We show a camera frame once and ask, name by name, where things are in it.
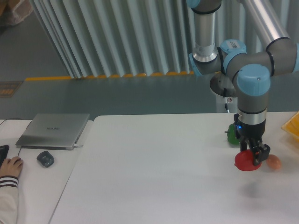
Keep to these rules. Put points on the yellow plastic tray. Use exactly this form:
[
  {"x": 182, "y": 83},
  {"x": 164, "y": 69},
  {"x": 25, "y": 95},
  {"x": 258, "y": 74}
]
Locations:
[{"x": 292, "y": 126}]

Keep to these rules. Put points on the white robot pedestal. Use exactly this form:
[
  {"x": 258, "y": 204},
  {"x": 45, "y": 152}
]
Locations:
[{"x": 225, "y": 94}]

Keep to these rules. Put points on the dark grey small device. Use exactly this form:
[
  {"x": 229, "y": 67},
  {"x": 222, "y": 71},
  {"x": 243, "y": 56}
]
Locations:
[{"x": 45, "y": 159}]

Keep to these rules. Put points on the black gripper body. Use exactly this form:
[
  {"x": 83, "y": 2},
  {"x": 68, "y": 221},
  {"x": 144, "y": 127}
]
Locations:
[{"x": 248, "y": 131}]

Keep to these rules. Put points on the person's hand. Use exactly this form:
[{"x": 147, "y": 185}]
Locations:
[{"x": 11, "y": 167}]

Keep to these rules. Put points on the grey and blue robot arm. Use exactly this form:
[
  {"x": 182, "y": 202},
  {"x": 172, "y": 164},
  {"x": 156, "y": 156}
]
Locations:
[{"x": 250, "y": 75}]

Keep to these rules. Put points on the black keyboard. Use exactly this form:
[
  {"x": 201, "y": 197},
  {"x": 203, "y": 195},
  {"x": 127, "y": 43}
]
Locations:
[{"x": 3, "y": 153}]

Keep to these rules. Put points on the brown egg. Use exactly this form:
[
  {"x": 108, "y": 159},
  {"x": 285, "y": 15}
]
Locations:
[{"x": 273, "y": 162}]

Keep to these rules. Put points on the silver closed laptop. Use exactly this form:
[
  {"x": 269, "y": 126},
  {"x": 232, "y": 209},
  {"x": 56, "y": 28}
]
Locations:
[{"x": 59, "y": 131}]

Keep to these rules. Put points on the white corrugated folding partition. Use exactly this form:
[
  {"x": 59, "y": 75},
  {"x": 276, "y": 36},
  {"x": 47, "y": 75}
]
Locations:
[{"x": 121, "y": 37}]

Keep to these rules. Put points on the green bell pepper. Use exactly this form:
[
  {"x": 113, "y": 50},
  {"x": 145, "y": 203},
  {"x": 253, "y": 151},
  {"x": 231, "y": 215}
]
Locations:
[{"x": 231, "y": 137}]

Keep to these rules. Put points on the white striped sleeve forearm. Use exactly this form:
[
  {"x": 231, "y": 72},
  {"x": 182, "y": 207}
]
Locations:
[{"x": 8, "y": 199}]

